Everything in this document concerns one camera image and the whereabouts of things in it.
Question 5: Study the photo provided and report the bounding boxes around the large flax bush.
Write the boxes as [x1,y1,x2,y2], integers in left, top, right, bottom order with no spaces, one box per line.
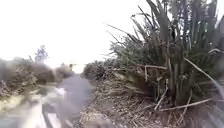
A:
[106,0,224,108]

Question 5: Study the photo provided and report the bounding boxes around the low brown bushes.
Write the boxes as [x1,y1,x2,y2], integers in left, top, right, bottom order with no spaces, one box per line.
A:
[0,56,76,99]

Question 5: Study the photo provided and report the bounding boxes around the dry leaf litter ground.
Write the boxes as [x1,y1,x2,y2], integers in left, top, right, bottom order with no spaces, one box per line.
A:
[78,78,224,128]

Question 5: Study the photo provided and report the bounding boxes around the distant tree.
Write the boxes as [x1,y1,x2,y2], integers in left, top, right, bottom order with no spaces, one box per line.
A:
[34,44,50,65]

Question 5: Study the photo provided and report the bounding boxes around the low green bushes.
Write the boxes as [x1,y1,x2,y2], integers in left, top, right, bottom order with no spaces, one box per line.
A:
[81,59,118,81]

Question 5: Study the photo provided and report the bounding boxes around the grey asphalt path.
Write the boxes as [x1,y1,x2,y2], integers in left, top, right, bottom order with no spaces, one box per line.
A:
[19,73,96,128]

